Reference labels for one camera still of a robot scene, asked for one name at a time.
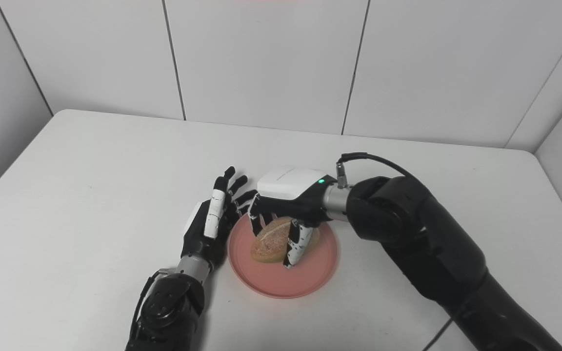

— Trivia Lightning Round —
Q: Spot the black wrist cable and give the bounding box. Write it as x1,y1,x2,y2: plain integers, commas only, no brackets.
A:
132,268,169,342
336,153,457,351

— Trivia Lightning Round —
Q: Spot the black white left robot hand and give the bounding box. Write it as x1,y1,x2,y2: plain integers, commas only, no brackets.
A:
181,166,258,269

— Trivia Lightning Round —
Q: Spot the pink round plate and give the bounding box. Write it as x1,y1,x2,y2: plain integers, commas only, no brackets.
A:
227,213,339,299

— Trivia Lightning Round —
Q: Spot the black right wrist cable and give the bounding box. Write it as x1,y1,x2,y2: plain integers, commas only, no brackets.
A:
336,153,457,351

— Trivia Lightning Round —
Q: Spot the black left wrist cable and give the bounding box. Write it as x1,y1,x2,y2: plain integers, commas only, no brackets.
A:
132,268,169,342

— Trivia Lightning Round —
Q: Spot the golden bread roll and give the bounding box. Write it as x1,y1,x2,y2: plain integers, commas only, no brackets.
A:
250,217,321,264

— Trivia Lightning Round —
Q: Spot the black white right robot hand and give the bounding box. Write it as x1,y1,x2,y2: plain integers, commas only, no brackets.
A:
248,166,338,269

